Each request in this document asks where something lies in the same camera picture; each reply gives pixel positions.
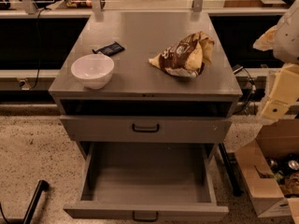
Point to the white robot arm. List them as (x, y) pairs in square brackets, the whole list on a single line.
[(283, 40)]

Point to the black chair leg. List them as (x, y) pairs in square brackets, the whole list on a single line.
[(42, 186)]

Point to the white bowl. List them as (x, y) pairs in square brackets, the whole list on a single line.
[(93, 71)]

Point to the grey drawer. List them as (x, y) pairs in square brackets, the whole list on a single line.
[(145, 129), (147, 182)]

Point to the grey top drawer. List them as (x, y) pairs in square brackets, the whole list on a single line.
[(145, 129)]

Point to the silver can in box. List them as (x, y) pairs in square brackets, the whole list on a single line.
[(293, 165)]

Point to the grey drawer cabinet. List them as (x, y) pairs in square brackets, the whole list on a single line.
[(137, 89)]

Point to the dark blue snack packet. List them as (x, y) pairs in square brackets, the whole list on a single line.
[(110, 49)]

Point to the cardboard box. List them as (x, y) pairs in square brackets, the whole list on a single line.
[(274, 141)]

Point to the brown yellow chip bag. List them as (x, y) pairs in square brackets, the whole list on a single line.
[(186, 58)]

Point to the black metal leg bar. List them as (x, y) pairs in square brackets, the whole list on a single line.
[(235, 187)]

